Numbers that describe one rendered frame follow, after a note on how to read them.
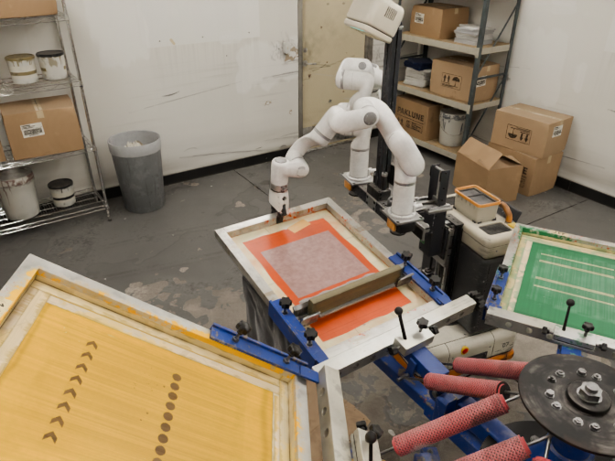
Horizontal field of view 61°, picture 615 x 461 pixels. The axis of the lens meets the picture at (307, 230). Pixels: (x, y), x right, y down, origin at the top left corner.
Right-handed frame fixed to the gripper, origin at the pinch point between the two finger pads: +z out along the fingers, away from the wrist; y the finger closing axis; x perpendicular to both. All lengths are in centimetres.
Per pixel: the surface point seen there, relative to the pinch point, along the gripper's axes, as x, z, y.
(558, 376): -1, -37, -130
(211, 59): -106, 46, 307
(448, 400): 6, -8, -110
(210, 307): 1, 129, 78
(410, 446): 31, -16, -119
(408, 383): 2, 8, -93
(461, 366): -4, -11, -105
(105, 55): -8, 31, 309
